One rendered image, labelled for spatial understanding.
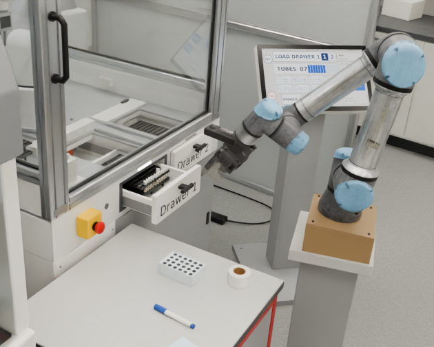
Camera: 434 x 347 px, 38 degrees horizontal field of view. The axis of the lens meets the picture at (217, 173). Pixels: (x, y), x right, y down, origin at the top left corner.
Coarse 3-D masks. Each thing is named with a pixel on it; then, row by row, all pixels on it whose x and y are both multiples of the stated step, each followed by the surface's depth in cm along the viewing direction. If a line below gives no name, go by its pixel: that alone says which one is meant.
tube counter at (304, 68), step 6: (300, 66) 275; (306, 66) 276; (312, 66) 276; (318, 66) 277; (324, 66) 278; (330, 66) 278; (336, 66) 279; (300, 72) 274; (306, 72) 275; (312, 72) 276; (318, 72) 276; (324, 72) 277; (330, 72) 278; (336, 72) 278
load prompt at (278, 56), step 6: (276, 54) 274; (282, 54) 274; (288, 54) 275; (294, 54) 276; (300, 54) 276; (306, 54) 277; (312, 54) 278; (318, 54) 278; (324, 54) 279; (330, 54) 280; (276, 60) 273; (282, 60) 274; (288, 60) 274; (294, 60) 275; (300, 60) 276; (306, 60) 276; (312, 60) 277; (318, 60) 278; (324, 60) 278; (330, 60) 279; (336, 60) 280
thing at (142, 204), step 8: (168, 168) 228; (176, 168) 228; (168, 176) 230; (176, 176) 228; (128, 192) 209; (152, 192) 222; (128, 200) 210; (136, 200) 209; (144, 200) 207; (136, 208) 210; (144, 208) 208
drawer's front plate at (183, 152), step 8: (200, 136) 247; (208, 136) 253; (184, 144) 239; (192, 144) 242; (200, 144) 249; (208, 144) 255; (176, 152) 233; (184, 152) 238; (192, 152) 244; (208, 152) 257; (176, 160) 235; (184, 160) 240; (192, 160) 246; (184, 168) 242
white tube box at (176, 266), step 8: (168, 256) 195; (176, 256) 196; (184, 256) 196; (160, 264) 191; (168, 264) 192; (176, 264) 192; (184, 264) 192; (192, 264) 192; (200, 264) 193; (160, 272) 193; (168, 272) 191; (176, 272) 189; (184, 272) 190; (192, 272) 189; (200, 272) 190; (176, 280) 190; (184, 280) 188; (192, 280) 187
